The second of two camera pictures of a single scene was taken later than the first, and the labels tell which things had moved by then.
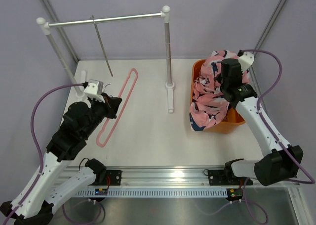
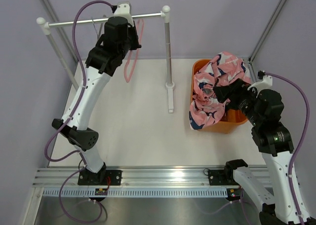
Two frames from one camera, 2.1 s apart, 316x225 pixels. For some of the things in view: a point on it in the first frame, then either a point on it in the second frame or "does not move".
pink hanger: (120, 112) -> (128, 80)
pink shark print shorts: (209, 104) does not move
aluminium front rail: (164, 177) does not move
